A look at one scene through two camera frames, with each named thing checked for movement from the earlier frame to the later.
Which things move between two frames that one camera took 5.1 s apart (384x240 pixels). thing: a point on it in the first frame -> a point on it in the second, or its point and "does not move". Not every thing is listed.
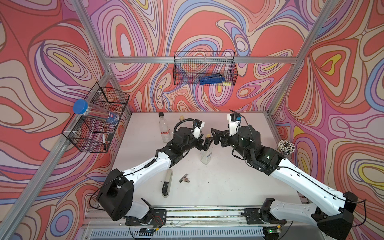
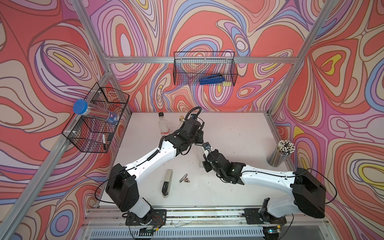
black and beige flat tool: x=167 y=184 does not move
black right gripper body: x=227 y=140 -> x=207 y=166
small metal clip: x=184 y=178 does not move
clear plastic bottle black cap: x=163 y=125 does not move
